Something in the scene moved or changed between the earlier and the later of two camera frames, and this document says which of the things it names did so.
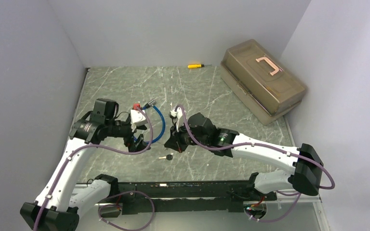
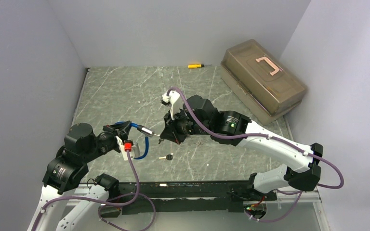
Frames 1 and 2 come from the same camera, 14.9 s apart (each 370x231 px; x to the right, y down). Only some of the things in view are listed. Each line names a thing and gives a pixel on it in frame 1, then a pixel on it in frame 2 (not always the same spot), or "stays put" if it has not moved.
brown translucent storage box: [258, 81] stays put
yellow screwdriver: [197, 66] stays put
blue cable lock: [151, 104] -> [147, 133]
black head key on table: [168, 157] stays put
